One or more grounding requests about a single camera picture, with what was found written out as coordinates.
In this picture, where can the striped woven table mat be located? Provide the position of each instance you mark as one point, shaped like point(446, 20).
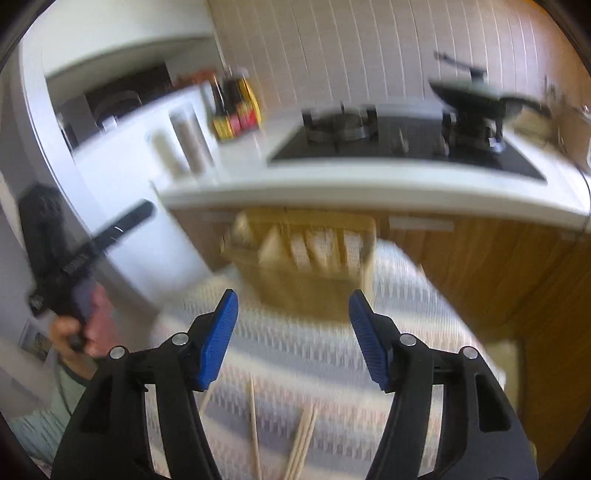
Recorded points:
point(295, 360)

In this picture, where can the steel canister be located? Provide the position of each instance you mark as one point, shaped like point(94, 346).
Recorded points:
point(191, 143)

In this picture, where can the black wok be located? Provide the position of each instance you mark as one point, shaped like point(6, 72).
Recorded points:
point(466, 99)

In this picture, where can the white appliance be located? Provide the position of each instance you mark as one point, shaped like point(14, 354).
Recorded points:
point(138, 184)

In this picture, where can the person's left hand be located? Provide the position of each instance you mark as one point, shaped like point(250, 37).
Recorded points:
point(69, 328)

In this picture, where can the brown container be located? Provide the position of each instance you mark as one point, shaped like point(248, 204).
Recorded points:
point(198, 77)

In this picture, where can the small wall picture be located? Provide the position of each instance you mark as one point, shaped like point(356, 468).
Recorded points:
point(34, 341)

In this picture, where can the black gas stove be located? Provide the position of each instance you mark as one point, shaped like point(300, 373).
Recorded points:
point(406, 152)

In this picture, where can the wooden kitchen counter cabinet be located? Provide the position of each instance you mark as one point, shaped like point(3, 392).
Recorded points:
point(485, 258)

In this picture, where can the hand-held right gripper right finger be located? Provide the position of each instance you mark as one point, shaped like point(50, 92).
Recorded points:
point(369, 341)

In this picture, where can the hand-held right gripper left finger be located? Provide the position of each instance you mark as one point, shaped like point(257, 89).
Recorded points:
point(219, 341)

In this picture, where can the red label sauce bottle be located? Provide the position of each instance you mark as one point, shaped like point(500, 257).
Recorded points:
point(249, 110)

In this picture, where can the black box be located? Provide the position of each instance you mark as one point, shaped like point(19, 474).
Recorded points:
point(138, 83)

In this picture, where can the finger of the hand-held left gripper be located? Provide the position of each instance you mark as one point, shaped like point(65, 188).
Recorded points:
point(124, 222)

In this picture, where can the dark sauce bottle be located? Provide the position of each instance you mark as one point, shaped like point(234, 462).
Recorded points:
point(224, 120)

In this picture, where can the yellow slotted utensil basket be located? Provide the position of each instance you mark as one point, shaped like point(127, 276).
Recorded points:
point(300, 286)

